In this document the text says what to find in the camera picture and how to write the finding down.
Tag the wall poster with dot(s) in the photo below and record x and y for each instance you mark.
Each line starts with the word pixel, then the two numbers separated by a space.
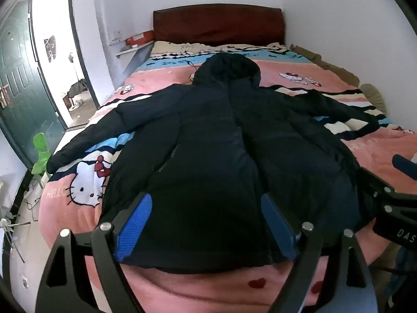
pixel 51 47

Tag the beige fan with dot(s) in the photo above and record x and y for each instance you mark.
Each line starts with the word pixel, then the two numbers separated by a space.
pixel 374 99

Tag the dark red bed headboard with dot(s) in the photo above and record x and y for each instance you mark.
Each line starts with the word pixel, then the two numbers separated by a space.
pixel 218 22

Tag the black hooded padded jacket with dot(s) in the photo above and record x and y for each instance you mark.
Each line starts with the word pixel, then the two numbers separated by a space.
pixel 202 169

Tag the grey bedside board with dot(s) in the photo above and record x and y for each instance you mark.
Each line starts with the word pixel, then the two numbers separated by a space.
pixel 138 60

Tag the white wall shelf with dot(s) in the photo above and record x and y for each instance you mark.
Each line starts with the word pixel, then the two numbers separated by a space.
pixel 130 50

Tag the pink cartoon printed blanket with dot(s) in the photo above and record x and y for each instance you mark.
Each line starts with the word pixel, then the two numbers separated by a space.
pixel 156 78

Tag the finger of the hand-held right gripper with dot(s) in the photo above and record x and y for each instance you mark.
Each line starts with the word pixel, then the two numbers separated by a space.
pixel 405 168
pixel 395 202

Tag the blue white garment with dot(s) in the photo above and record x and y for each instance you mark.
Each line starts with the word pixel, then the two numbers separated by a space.
pixel 404 274

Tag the red box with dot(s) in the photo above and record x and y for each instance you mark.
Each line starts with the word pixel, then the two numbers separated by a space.
pixel 140 38

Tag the black door frame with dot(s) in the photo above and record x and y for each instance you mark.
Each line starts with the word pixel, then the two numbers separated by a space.
pixel 79 45

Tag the white wall switch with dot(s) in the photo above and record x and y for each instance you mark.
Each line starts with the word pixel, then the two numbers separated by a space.
pixel 115 37

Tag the green plastic chair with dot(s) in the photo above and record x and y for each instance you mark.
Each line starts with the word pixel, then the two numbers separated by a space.
pixel 40 156

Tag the green metal door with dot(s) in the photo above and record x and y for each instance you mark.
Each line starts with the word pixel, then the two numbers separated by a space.
pixel 19 88

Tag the dark cloth pile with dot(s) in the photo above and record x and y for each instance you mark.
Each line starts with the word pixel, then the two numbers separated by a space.
pixel 78 88

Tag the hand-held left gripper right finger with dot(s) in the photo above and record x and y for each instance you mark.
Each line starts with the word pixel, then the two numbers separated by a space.
pixel 277 225

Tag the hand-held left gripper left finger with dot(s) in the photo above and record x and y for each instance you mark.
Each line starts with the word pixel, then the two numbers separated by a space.
pixel 135 221

